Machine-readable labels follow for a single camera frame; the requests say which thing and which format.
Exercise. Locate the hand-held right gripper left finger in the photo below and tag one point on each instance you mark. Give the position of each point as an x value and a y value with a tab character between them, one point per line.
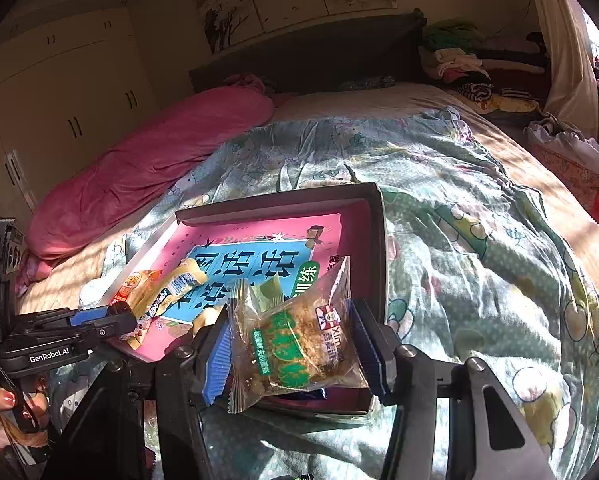
219	360

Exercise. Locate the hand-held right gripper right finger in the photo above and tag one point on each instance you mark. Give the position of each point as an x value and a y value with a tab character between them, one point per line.
372	355

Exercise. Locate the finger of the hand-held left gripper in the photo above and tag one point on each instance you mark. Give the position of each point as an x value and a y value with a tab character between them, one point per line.
114	325
92	316

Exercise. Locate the orange rice cracker packet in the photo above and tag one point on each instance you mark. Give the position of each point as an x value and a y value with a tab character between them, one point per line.
134	285

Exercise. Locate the yellow candy packet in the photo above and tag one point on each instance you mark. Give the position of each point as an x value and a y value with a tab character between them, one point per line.
174	285

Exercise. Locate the clear packet with green label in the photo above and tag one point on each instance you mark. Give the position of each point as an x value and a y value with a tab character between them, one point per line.
289	340

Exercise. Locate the dark blue snack packet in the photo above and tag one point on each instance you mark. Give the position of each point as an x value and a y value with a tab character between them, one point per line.
304	394

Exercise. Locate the pink tray with book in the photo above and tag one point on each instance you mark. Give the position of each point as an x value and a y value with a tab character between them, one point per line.
374	260

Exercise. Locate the person's left hand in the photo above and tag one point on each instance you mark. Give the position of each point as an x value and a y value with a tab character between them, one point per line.
4	400

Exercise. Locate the cartoon printed quilt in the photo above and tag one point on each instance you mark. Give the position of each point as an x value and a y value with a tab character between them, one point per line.
479	260

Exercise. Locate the pink blanket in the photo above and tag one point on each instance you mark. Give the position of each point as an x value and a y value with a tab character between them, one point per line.
129	160

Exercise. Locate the cream wardrobe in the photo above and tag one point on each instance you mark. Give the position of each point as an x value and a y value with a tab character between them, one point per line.
54	100

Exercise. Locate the pink floral fabric bin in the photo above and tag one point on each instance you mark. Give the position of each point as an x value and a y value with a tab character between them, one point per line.
569	170

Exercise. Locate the dark patterned pillow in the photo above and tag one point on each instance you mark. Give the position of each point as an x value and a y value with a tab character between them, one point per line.
374	82

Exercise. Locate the yellow printed cloth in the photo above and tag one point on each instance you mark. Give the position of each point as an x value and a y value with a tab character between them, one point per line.
514	104

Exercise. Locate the white ruffled cloth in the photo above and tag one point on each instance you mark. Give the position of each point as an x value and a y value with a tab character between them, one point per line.
569	140

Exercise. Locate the dark headboard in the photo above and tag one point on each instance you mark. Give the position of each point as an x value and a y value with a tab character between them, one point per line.
329	55

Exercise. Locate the pile of folded clothes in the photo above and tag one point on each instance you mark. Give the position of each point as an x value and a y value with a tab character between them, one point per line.
459	60

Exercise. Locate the beige curtain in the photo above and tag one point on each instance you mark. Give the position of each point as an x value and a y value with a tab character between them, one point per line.
564	50

